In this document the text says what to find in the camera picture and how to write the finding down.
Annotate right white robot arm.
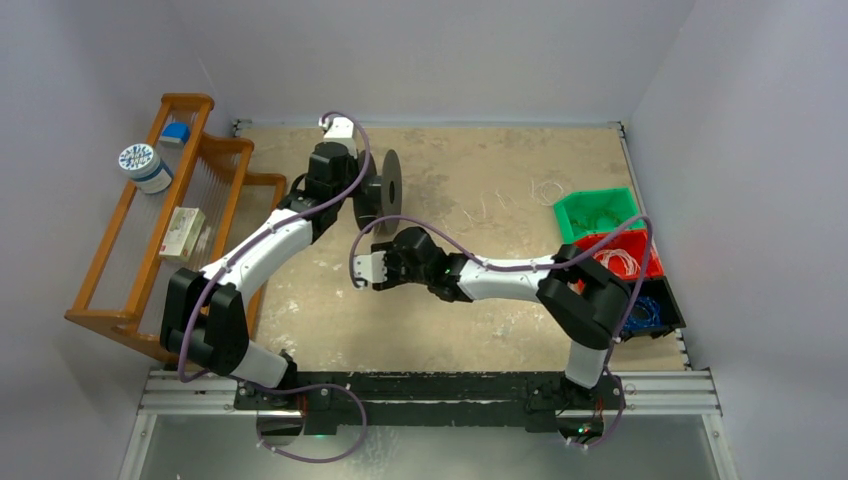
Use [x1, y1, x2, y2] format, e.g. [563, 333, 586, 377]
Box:
[352, 227, 632, 407]

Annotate blue white small box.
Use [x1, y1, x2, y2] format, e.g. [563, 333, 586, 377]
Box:
[158, 122, 191, 148]

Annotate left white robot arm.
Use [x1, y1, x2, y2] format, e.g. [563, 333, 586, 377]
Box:
[159, 141, 376, 409]

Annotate green plastic bin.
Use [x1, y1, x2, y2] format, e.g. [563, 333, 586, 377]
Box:
[553, 187, 641, 243]

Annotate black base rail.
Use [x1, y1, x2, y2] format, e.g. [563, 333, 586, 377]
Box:
[234, 371, 624, 438]

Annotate black plastic bin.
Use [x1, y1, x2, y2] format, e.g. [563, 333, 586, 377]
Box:
[620, 276, 686, 342]

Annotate blue white round tin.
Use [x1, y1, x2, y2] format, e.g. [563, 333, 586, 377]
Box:
[117, 143, 173, 195]

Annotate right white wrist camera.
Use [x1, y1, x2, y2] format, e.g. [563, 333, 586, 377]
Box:
[353, 251, 387, 289]

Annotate green cable coils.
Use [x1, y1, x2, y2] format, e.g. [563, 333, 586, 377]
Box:
[572, 205, 631, 233]

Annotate aluminium frame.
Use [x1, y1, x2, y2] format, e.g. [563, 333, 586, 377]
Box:
[119, 370, 739, 479]

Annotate white cable coils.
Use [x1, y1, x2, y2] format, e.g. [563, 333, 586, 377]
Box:
[592, 246, 657, 280]

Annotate red plastic bin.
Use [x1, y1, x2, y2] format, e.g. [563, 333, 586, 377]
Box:
[594, 229, 665, 285]

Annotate black cable spool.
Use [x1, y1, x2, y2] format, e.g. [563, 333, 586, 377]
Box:
[352, 149, 403, 230]

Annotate white red carton box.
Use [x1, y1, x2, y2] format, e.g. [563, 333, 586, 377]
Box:
[158, 207, 205, 262]

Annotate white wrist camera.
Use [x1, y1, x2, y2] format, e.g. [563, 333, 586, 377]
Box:
[318, 112, 357, 143]
[353, 251, 387, 289]

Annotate wooden rack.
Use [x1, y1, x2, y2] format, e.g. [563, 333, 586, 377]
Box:
[64, 93, 287, 364]

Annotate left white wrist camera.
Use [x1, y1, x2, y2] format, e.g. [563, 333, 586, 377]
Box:
[318, 112, 357, 143]

